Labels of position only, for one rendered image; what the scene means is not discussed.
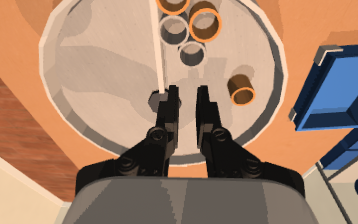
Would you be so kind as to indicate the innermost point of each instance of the bronze bushing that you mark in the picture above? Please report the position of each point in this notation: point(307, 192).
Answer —
point(210, 33)
point(241, 85)
point(172, 9)

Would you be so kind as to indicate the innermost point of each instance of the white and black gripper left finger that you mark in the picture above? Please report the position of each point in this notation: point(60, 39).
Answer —
point(150, 156)

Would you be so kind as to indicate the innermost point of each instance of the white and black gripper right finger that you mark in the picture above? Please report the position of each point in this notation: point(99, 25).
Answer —
point(227, 159)

